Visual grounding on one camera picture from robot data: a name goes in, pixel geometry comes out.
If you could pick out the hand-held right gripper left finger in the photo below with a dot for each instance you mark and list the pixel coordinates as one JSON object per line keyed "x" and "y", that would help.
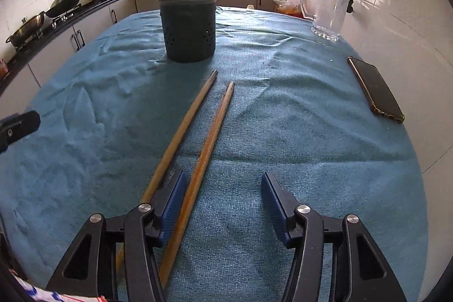
{"x": 173, "y": 199}

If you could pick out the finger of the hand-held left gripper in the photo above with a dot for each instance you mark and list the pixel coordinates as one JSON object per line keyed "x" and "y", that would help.
{"x": 21, "y": 125}

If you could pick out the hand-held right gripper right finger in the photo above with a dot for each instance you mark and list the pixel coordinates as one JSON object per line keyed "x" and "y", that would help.
{"x": 274, "y": 203}

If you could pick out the wooden chopstick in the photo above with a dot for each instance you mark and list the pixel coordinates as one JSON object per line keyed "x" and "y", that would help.
{"x": 179, "y": 131}
{"x": 210, "y": 146}

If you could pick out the dark grey chopstick holder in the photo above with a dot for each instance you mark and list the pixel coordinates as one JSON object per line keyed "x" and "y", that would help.
{"x": 189, "y": 33}

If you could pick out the blue tablecloth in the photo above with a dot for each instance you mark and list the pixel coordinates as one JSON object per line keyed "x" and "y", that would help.
{"x": 283, "y": 118}

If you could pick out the steel pot with glass lid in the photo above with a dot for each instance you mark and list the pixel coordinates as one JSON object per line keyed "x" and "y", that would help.
{"x": 26, "y": 27}

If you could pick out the black gas stove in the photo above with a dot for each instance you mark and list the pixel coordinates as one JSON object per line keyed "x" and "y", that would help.
{"x": 53, "y": 20}

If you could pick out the black kitchen countertop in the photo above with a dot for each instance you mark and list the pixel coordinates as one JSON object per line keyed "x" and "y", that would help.
{"x": 88, "y": 6}

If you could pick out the black smartphone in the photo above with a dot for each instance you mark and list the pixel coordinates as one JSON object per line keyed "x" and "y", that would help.
{"x": 375, "y": 89}

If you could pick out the cream base cabinets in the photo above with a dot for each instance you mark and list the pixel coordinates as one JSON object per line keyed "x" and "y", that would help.
{"x": 120, "y": 6}

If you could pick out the person's patterned clothing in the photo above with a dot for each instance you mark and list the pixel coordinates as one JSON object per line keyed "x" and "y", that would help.
{"x": 42, "y": 295}

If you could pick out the clear glass mug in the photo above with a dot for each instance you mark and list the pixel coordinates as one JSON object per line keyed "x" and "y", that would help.
{"x": 329, "y": 15}

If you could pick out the orange plastic bag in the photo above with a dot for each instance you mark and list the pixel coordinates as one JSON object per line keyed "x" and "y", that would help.
{"x": 288, "y": 3}

